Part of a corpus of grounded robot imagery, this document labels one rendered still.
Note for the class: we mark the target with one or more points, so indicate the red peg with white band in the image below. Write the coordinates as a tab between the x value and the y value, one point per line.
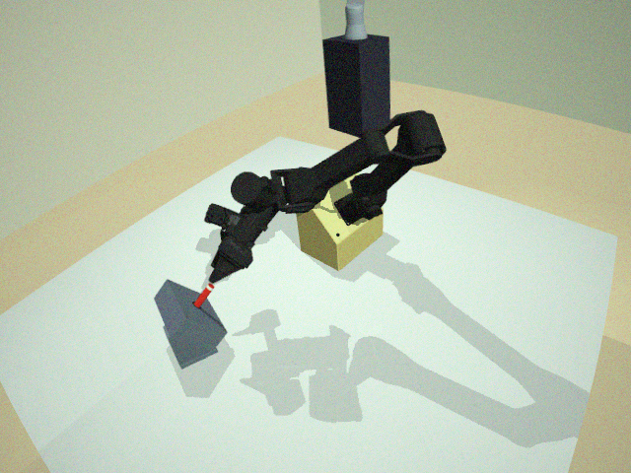
204	295

